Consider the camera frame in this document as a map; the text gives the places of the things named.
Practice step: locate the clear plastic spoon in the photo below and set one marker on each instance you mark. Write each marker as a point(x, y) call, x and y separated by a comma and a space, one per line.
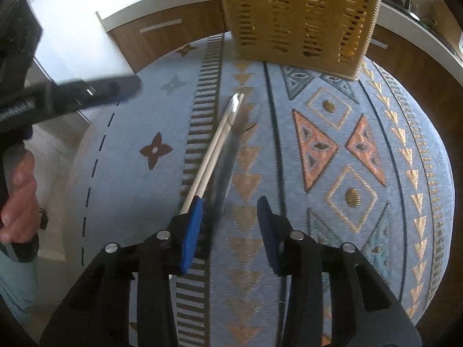
point(235, 127)

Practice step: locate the black glass gas stove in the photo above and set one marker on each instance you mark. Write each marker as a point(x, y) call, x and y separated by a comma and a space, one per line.
point(437, 15)

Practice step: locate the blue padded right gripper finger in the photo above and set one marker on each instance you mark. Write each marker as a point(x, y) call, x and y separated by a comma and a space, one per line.
point(168, 252)
point(293, 253)

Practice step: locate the patterned blue table cloth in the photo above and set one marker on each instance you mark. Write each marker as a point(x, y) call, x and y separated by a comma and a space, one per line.
point(344, 161)

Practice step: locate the wooden base cabinets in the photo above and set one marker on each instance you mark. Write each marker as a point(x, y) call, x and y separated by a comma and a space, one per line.
point(420, 69)

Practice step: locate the wooden chopstick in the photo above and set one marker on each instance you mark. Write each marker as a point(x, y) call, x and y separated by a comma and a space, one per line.
point(206, 168)

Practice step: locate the yellow slotted utensil basket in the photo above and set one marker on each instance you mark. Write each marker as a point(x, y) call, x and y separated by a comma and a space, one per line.
point(328, 36)

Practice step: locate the person's left hand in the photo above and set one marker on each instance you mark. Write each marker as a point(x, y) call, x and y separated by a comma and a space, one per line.
point(20, 216)

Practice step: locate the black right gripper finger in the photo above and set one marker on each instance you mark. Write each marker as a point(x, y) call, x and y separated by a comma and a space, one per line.
point(80, 95)

